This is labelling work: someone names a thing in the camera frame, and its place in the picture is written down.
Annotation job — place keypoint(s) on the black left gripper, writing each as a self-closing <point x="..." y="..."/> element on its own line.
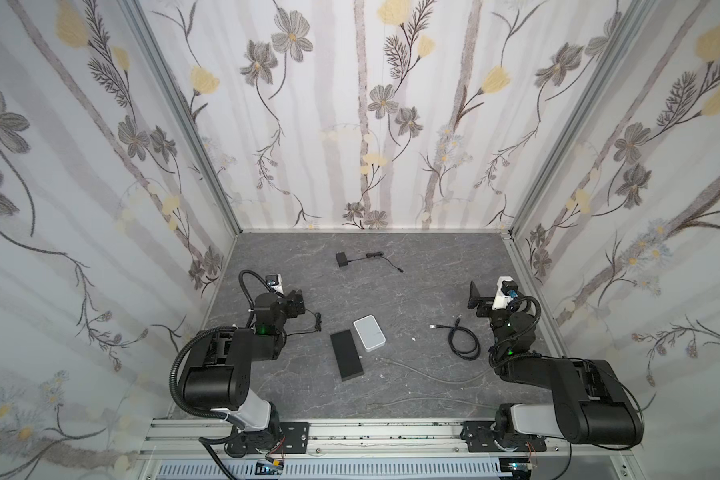
<point x="296" y="303"/>

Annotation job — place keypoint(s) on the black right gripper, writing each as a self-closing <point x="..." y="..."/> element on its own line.
<point x="483" y="302"/>

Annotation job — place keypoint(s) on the black network switch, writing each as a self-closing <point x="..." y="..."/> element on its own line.
<point x="347" y="358"/>

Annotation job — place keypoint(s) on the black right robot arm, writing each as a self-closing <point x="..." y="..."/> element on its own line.
<point x="589" y="405"/>

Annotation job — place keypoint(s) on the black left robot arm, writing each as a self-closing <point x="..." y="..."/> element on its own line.
<point x="211" y="375"/>

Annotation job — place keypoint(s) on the far black power adapter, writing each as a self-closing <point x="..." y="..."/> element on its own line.
<point x="343" y="260"/>

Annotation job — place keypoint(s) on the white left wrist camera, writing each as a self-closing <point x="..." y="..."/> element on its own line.
<point x="275" y="283"/>

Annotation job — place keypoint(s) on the white network switch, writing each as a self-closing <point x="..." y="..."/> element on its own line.
<point x="370" y="333"/>

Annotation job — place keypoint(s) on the aluminium mounting rail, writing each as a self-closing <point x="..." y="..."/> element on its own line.
<point x="359" y="438"/>

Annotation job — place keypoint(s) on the white slotted cable duct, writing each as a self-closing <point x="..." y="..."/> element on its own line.
<point x="358" y="468"/>

